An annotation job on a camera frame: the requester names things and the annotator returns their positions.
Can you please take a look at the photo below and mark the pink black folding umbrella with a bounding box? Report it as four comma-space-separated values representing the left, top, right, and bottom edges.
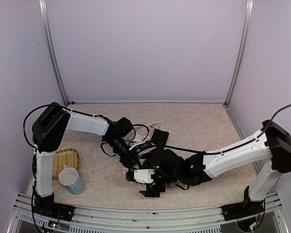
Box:
121, 120, 185, 189

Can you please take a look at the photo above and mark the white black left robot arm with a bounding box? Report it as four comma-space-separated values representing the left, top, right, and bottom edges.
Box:
32, 102, 140, 199

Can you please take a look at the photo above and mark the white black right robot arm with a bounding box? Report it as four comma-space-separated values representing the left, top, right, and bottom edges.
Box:
133, 120, 291, 206

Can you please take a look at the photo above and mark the woven bamboo tray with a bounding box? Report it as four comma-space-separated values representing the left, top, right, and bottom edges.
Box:
52, 148, 81, 179

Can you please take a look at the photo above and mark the light blue cup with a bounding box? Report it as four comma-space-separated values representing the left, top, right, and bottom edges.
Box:
58, 165, 84, 195

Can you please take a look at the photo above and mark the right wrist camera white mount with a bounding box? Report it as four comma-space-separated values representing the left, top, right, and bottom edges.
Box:
125, 169, 155, 184

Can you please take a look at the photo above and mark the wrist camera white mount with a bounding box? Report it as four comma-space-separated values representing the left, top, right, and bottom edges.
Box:
125, 169, 155, 184
129, 141, 156, 151

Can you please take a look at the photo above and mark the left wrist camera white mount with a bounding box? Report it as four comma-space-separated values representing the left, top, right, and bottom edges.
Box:
129, 141, 156, 151

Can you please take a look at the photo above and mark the left black camera cable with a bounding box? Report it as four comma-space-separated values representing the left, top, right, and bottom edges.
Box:
126, 123, 152, 143

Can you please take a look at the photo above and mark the black camera cable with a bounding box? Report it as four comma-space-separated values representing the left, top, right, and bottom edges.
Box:
126, 123, 152, 143
164, 145, 207, 155

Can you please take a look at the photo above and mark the right black camera cable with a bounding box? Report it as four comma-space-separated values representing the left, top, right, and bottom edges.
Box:
164, 145, 207, 155

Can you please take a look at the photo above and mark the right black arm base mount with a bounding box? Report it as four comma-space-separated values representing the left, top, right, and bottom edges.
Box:
221, 187, 264, 221

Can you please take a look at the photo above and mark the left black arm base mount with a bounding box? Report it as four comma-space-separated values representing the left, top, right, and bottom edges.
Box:
32, 190, 75, 222

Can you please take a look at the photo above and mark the aluminium front rail frame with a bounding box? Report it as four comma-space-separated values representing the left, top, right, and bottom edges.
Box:
4, 193, 291, 233

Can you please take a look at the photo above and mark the right aluminium corner post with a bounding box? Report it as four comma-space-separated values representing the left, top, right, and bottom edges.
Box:
225, 0, 254, 108

